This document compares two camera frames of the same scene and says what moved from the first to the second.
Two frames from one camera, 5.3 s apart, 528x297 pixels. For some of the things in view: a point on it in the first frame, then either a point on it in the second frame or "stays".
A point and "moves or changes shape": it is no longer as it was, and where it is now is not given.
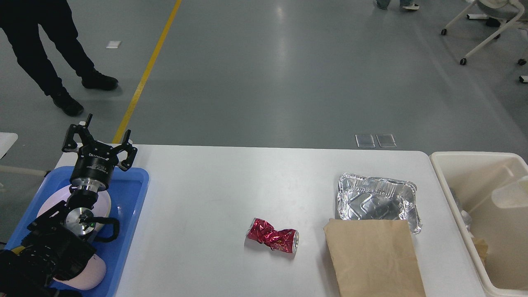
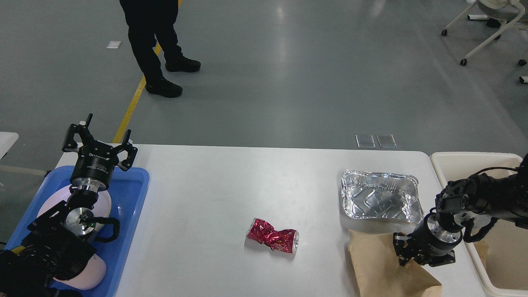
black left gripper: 93,167 stays
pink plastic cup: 90,277 stays
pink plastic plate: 103,208 stays
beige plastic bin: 496,239 stays
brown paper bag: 373,258 moves or changes shape
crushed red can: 286,240 stays
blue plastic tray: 127,190 stays
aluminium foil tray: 365,198 moves or changes shape
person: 20,22 to 148,21
